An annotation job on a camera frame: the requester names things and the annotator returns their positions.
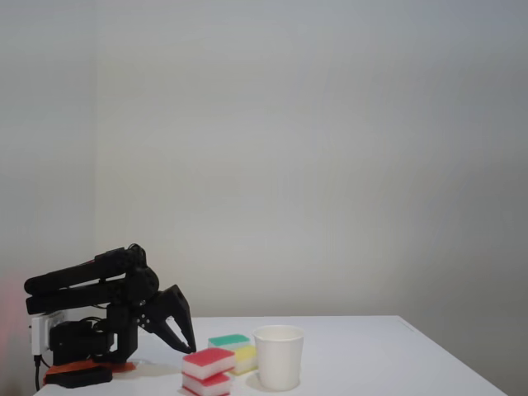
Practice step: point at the red and white sponge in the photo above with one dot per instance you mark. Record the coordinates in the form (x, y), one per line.
(206, 384)
(208, 362)

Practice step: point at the green and white sponge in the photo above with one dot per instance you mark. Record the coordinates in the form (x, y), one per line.
(229, 340)

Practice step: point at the yellow and white sponge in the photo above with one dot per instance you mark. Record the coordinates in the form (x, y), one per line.
(246, 359)

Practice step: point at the white power strip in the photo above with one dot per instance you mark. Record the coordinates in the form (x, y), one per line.
(40, 334)

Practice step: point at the white paper cup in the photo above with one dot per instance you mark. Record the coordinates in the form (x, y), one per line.
(279, 359)

